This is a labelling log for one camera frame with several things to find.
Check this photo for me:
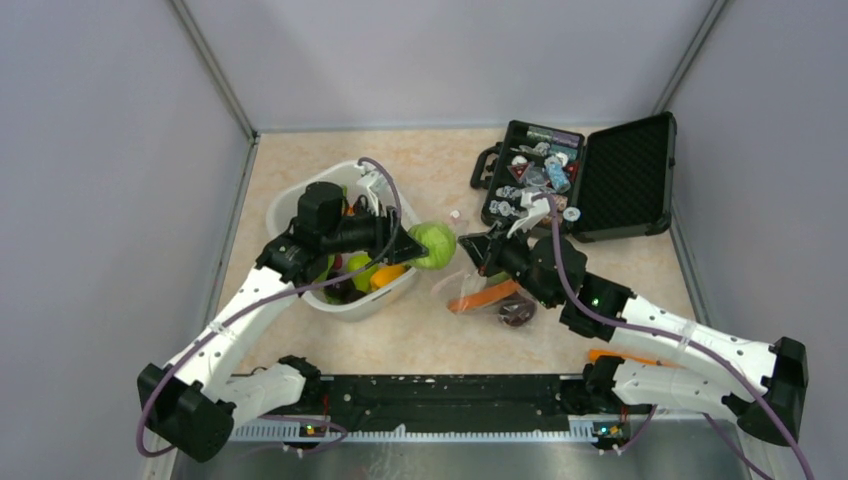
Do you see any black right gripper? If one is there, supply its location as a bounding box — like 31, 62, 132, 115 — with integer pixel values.
459, 215, 559, 309

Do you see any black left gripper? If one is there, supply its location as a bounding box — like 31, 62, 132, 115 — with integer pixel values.
323, 199, 428, 266

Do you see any dark purple round fruit toy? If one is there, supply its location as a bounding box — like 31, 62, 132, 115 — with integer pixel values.
497, 296, 537, 328

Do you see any clear zip top bag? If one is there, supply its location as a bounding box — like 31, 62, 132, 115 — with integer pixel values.
430, 210, 539, 331

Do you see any white plastic basket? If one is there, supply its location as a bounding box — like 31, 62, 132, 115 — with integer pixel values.
265, 160, 421, 322

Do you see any orange carrot toy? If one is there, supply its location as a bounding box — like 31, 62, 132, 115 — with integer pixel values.
446, 280, 520, 313

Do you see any green cabbage toy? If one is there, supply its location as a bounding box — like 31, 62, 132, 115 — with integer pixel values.
408, 221, 457, 270

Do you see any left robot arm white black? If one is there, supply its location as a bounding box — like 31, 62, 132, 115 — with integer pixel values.
135, 180, 426, 462

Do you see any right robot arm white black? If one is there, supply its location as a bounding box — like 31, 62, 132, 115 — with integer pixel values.
459, 227, 809, 447

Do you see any orange object behind right arm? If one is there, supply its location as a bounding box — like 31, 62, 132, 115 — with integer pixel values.
587, 349, 677, 368

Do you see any green pear toy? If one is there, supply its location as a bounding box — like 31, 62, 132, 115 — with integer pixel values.
345, 253, 379, 293

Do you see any small orange fruit toy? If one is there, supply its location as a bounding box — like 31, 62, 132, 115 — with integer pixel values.
369, 265, 407, 291

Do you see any black poker chip case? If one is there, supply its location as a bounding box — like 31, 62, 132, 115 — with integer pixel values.
469, 112, 677, 243

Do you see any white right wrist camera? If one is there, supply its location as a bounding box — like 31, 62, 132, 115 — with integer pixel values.
506, 189, 553, 238

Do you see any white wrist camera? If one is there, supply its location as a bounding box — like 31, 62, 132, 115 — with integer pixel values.
506, 189, 553, 238
356, 170, 393, 214

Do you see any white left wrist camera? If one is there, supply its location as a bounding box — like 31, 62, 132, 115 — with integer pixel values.
356, 170, 393, 214

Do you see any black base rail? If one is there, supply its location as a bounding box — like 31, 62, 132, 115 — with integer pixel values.
258, 357, 654, 435

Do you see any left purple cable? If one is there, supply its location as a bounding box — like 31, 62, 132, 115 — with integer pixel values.
135, 156, 404, 460

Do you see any purple cable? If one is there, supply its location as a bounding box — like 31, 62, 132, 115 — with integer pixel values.
529, 192, 816, 480
135, 156, 404, 460

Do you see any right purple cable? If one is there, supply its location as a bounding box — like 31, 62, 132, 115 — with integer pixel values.
529, 192, 816, 480

